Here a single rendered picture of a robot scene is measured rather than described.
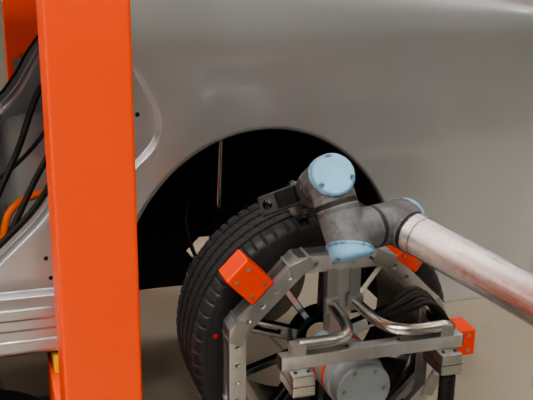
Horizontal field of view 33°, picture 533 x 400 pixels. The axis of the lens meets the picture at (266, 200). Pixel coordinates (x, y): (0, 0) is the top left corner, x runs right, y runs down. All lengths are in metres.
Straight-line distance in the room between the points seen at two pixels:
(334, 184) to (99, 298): 0.52
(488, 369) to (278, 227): 2.11
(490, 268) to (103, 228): 0.75
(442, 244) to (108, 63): 0.73
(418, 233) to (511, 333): 2.60
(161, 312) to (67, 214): 2.69
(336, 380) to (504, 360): 2.18
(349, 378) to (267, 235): 0.37
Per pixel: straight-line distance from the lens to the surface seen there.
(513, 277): 1.72
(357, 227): 1.81
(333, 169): 1.81
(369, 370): 2.03
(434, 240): 1.81
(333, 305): 2.05
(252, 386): 2.45
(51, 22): 1.70
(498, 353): 4.20
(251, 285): 2.01
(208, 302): 2.10
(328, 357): 1.92
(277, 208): 2.00
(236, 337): 2.05
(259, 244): 2.08
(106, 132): 1.74
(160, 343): 4.14
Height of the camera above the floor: 1.85
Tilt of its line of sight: 18 degrees down
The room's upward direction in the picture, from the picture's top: 1 degrees clockwise
